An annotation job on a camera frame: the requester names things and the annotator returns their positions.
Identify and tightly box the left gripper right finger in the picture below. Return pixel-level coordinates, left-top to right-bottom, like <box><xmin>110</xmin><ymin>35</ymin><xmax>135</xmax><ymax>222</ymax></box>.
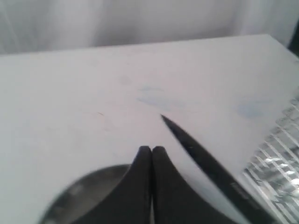
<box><xmin>151</xmin><ymin>146</ymin><xmax>235</xmax><ymax>224</ymax></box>

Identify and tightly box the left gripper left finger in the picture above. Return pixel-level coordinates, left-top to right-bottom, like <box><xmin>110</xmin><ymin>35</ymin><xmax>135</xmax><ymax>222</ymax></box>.
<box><xmin>74</xmin><ymin>146</ymin><xmax>152</xmax><ymax>224</ymax></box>

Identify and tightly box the black knife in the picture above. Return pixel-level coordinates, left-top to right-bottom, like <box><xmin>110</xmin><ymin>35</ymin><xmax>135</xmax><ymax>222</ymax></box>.
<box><xmin>161</xmin><ymin>115</ymin><xmax>278</xmax><ymax>224</ymax></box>

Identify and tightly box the round stainless steel plate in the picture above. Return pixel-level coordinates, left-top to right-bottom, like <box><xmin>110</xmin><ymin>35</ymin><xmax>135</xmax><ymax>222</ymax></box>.
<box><xmin>39</xmin><ymin>164</ymin><xmax>130</xmax><ymax>224</ymax></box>

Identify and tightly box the white backdrop curtain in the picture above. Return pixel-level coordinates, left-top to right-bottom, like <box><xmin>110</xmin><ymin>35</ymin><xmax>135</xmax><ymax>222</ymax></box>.
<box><xmin>0</xmin><ymin>0</ymin><xmax>299</xmax><ymax>54</ymax></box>

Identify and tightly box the steel wire utensil rack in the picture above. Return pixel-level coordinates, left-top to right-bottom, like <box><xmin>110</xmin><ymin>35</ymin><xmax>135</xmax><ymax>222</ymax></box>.
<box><xmin>243</xmin><ymin>97</ymin><xmax>299</xmax><ymax>224</ymax></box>

